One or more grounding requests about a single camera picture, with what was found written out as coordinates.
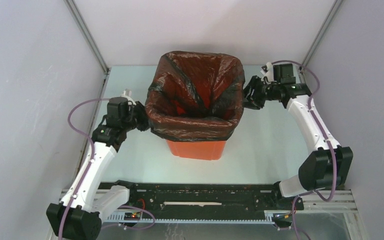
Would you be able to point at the black plastic trash bag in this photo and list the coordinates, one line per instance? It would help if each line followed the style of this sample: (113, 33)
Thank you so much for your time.
(196, 96)

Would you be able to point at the orange plastic trash bin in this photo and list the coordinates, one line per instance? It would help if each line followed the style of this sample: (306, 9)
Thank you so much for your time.
(199, 150)

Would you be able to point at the right metal corner strip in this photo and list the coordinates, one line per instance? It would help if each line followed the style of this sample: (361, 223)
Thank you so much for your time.
(333, 11)

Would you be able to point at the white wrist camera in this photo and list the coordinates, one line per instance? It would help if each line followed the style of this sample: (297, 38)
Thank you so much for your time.
(267, 71)
(126, 98)

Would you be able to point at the left metal corner strip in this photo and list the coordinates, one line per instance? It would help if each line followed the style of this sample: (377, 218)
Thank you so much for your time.
(86, 33)

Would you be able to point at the metal corner strip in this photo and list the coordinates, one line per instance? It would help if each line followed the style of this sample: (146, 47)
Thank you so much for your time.
(86, 33)
(333, 11)

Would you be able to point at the right small circuit board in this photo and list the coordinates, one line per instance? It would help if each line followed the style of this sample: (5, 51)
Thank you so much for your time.
(282, 221)

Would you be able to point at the left small circuit board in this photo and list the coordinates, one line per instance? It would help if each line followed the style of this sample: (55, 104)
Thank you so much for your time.
(132, 216)

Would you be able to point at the small circuit board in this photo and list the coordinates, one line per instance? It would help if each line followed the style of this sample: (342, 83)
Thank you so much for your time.
(132, 216)
(282, 221)

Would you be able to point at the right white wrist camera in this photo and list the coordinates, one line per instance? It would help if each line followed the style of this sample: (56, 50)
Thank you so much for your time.
(267, 71)

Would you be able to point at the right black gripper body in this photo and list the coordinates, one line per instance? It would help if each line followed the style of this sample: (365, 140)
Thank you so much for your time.
(259, 96)

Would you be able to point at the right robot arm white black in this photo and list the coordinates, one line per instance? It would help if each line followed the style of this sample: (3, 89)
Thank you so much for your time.
(328, 162)

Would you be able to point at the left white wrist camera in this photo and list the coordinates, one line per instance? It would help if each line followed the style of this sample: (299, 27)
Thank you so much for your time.
(126, 98)

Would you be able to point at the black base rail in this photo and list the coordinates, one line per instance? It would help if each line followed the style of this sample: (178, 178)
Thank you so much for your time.
(223, 203)

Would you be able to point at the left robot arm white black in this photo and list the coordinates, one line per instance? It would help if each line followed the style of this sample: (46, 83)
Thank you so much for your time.
(79, 215)

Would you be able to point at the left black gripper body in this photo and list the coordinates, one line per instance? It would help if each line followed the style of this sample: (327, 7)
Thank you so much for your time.
(140, 117)

